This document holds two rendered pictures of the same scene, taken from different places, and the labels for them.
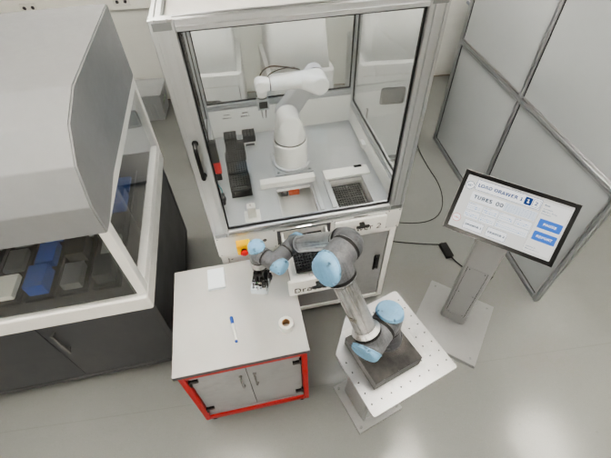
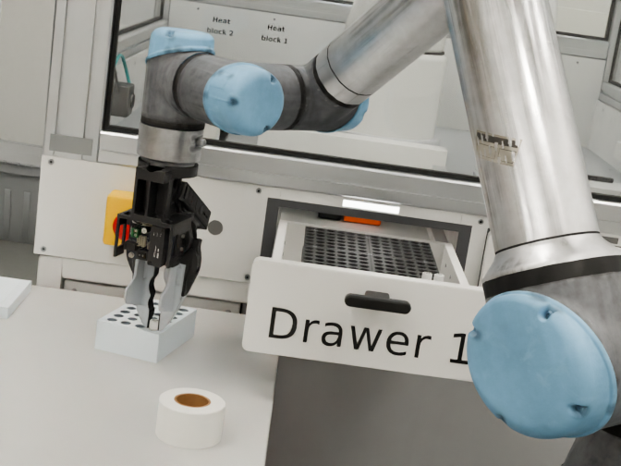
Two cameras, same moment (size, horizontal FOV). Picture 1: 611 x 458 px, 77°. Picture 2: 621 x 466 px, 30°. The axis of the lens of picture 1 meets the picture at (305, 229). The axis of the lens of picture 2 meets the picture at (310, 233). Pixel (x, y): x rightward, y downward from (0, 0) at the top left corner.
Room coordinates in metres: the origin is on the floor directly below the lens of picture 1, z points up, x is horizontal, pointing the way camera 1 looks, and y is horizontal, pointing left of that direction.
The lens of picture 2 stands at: (-0.24, -0.18, 1.27)
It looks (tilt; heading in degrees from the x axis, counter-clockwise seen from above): 13 degrees down; 10
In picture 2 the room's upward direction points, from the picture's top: 8 degrees clockwise
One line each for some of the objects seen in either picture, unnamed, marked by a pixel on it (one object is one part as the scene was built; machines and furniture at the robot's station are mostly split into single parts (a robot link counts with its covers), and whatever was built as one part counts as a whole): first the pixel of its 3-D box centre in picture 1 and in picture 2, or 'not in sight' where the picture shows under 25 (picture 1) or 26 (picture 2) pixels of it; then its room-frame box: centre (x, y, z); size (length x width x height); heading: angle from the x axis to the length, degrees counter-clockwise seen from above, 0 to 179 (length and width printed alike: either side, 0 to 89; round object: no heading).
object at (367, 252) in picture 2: (309, 252); (366, 276); (1.23, -0.02, 0.87); 0.22 x 0.18 x 0.06; 10
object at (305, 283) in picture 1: (317, 283); (371, 320); (1.03, -0.05, 0.87); 0.29 x 0.02 x 0.11; 100
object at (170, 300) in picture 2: not in sight; (166, 299); (1.05, 0.20, 0.85); 0.06 x 0.03 x 0.09; 175
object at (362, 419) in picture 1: (374, 373); not in sight; (0.77, -0.34, 0.38); 0.30 x 0.30 x 0.76; 26
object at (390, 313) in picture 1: (387, 318); not in sight; (0.77, -0.33, 0.99); 0.13 x 0.12 x 0.14; 141
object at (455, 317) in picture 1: (472, 280); not in sight; (1.26, -0.99, 0.51); 0.50 x 0.45 x 1.02; 147
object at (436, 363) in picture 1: (384, 352); not in sight; (0.75, -0.35, 0.70); 0.45 x 0.44 x 0.12; 26
